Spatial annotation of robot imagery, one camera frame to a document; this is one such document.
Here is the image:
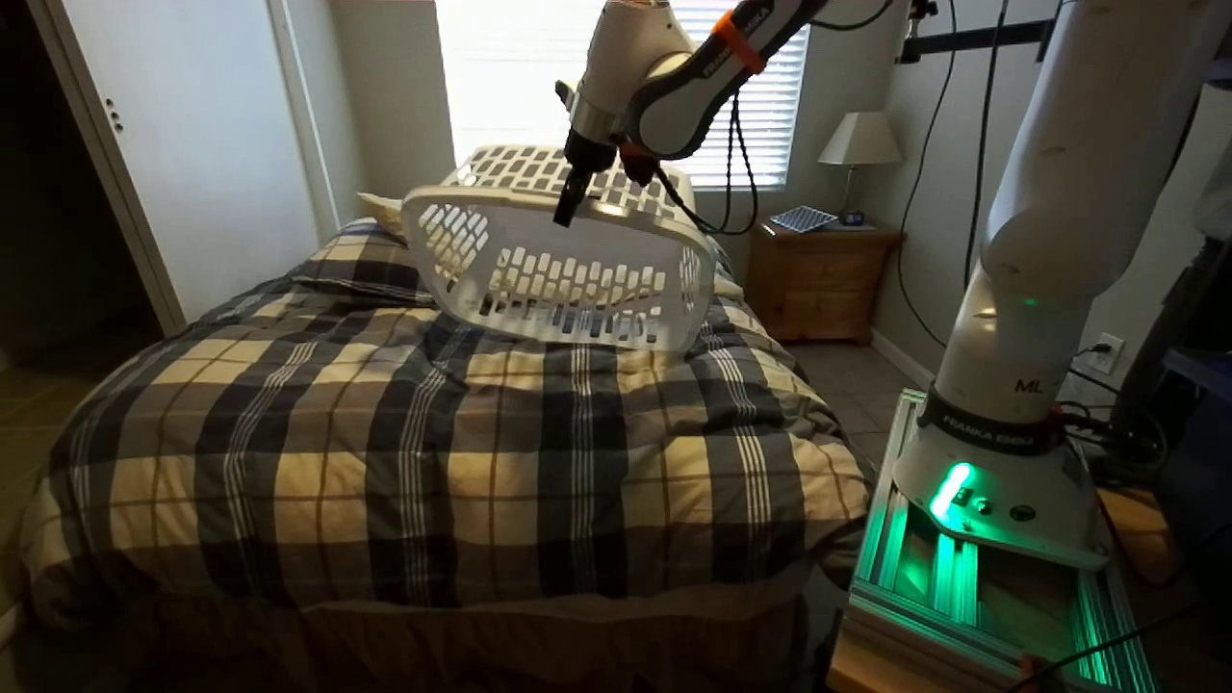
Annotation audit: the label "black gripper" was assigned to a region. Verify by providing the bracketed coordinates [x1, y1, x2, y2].
[555, 132, 615, 228]

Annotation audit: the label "white plastic washing basket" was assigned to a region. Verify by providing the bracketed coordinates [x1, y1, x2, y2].
[399, 145, 717, 349]

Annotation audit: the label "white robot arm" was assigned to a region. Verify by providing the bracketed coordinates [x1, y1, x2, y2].
[565, 0, 1232, 571]

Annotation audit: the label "window blinds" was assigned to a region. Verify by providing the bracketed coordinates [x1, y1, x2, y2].
[435, 0, 808, 191]

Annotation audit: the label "cream pillow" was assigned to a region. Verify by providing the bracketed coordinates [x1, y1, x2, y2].
[359, 191, 415, 250]

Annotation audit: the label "book on nightstand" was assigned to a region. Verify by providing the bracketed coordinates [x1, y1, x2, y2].
[764, 202, 839, 236]

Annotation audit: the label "wooden nightstand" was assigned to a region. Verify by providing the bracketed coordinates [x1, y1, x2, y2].
[745, 222, 902, 342]

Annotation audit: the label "white table lamp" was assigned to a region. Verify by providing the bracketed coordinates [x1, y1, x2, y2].
[816, 110, 902, 228]

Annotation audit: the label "white closet door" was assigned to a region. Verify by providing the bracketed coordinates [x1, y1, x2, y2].
[25, 0, 320, 332]

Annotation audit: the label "plaid comforter bed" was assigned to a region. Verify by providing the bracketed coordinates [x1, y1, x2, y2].
[17, 219, 871, 693]

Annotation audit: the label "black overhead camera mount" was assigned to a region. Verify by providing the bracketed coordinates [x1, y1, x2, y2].
[897, 0, 1059, 65]

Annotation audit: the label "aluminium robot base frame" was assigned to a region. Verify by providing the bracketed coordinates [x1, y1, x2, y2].
[828, 389, 1160, 693]

